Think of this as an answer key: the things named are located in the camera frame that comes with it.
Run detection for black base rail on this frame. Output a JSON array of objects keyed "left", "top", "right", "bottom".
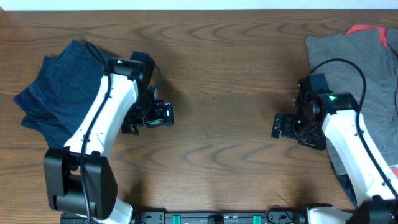
[{"left": 131, "top": 205, "right": 308, "bottom": 224}]

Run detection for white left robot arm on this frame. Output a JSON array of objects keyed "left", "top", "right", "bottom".
[{"left": 44, "top": 55, "right": 174, "bottom": 223}]

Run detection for red garment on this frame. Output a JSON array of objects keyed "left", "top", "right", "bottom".
[{"left": 344, "top": 24, "right": 388, "bottom": 47}]

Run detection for folded navy blue garment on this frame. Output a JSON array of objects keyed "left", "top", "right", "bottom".
[{"left": 12, "top": 55, "right": 75, "bottom": 150}]

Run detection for grey shorts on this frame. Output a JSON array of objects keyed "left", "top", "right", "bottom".
[{"left": 305, "top": 29, "right": 397, "bottom": 168}]

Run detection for navy blue shorts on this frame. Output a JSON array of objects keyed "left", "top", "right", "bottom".
[{"left": 18, "top": 39, "right": 108, "bottom": 138}]

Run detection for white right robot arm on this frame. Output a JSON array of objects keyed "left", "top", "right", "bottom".
[{"left": 271, "top": 93, "right": 397, "bottom": 223}]

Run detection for black garment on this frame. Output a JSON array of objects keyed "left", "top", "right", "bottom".
[{"left": 330, "top": 162, "right": 358, "bottom": 208}]

